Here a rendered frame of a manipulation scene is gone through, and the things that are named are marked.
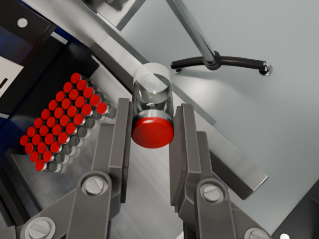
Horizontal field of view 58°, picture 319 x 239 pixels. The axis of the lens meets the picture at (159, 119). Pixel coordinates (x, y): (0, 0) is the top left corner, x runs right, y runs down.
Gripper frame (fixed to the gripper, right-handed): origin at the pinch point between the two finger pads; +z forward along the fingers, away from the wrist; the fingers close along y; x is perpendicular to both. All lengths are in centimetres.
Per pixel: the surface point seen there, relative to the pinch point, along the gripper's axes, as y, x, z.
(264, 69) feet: 56, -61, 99
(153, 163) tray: 2.8, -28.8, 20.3
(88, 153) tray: -9.0, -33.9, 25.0
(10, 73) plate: -22.6, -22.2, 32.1
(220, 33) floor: 38, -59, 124
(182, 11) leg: 11, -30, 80
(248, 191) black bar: 15.2, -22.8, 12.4
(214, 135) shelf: 11.6, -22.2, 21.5
